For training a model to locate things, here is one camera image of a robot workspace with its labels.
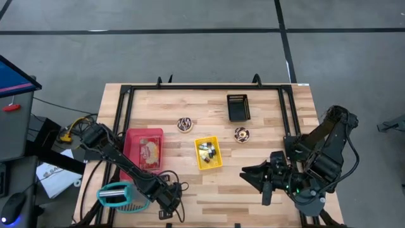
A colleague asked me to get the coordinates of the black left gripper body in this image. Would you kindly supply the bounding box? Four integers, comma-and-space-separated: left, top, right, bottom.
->
148, 177, 184, 220

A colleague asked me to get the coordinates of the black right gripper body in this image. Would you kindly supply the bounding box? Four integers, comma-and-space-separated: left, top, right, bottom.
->
261, 150, 304, 206

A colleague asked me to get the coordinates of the chocolate glazed donut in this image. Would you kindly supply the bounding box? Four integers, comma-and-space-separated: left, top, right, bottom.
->
234, 127, 251, 144

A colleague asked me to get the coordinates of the red snack packet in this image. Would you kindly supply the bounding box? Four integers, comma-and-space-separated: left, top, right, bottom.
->
139, 137, 161, 168

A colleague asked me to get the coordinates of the black slotted plastic basket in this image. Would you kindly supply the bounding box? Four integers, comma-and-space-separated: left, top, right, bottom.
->
227, 94, 251, 122

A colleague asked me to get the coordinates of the chocolate donut white drizzle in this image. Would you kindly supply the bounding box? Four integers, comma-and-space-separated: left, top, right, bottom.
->
176, 117, 194, 134

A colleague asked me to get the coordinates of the teal plastic holder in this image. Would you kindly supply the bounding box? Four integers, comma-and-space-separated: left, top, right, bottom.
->
96, 181, 134, 208

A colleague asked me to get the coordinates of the yellow slotted plastic basket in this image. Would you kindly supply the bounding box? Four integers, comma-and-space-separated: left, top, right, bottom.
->
194, 136, 223, 171

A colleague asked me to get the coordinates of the silver metal cylinder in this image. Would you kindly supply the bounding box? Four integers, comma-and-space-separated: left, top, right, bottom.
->
99, 189, 126, 198

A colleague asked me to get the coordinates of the pink plastic tray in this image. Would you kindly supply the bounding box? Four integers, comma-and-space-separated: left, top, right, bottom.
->
119, 127, 165, 182

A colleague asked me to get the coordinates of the white printed paper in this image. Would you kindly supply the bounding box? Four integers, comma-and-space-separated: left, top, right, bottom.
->
35, 148, 83, 200

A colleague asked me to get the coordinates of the black metal stand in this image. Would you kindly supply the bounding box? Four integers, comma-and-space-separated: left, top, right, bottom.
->
25, 117, 86, 175

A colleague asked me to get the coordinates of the black computer mouse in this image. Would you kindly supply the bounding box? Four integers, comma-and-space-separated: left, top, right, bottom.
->
0, 192, 28, 226

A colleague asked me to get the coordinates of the grey cabinet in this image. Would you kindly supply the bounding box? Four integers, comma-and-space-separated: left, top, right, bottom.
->
0, 90, 35, 163

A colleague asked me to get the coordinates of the monitor with blue screen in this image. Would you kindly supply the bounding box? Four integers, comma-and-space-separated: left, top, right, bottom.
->
0, 54, 42, 98

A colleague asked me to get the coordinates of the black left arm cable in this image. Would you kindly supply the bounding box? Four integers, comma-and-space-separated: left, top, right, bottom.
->
156, 170, 190, 224

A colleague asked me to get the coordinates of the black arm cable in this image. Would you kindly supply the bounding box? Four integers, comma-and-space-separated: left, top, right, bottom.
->
316, 107, 361, 203
156, 170, 190, 224

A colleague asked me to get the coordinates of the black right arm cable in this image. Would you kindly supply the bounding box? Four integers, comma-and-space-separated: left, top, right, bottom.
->
316, 107, 361, 203

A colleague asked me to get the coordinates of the black metal table frame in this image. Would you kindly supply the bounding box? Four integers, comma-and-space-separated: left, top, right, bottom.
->
75, 73, 347, 228

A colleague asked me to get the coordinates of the yellow cable connector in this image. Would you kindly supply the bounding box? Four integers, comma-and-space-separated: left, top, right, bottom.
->
59, 116, 96, 144

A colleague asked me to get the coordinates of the red handle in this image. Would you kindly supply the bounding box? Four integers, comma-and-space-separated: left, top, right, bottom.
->
2, 103, 22, 113

